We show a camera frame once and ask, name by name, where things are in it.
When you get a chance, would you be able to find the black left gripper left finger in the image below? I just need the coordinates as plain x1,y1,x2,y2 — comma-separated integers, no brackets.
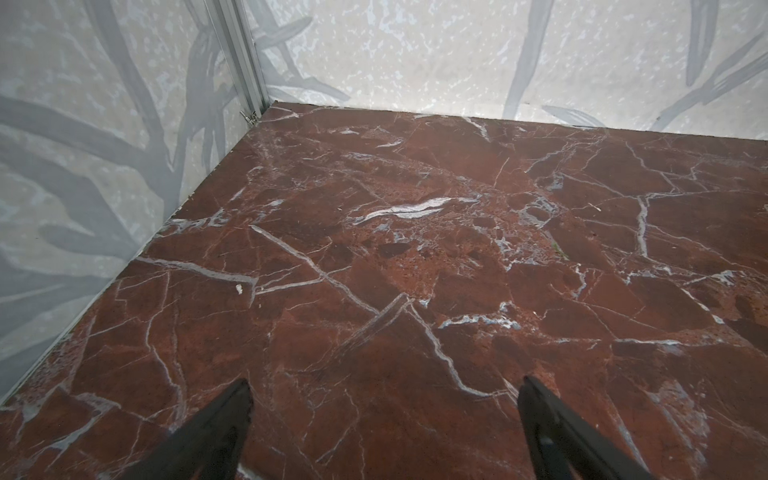
122,378,253,479

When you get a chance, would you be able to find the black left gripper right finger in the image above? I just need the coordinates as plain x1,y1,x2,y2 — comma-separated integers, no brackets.
517,376,653,480

